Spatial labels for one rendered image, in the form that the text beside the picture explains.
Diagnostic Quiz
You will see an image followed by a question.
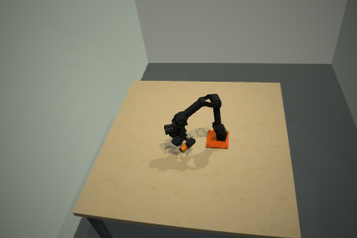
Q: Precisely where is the orange cylinder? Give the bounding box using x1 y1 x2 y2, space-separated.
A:
179 143 188 153

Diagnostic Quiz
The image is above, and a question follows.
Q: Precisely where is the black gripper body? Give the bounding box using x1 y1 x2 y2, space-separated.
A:
169 129 196 147

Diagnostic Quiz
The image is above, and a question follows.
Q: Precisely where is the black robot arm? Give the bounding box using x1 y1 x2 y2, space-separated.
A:
164 93 228 147

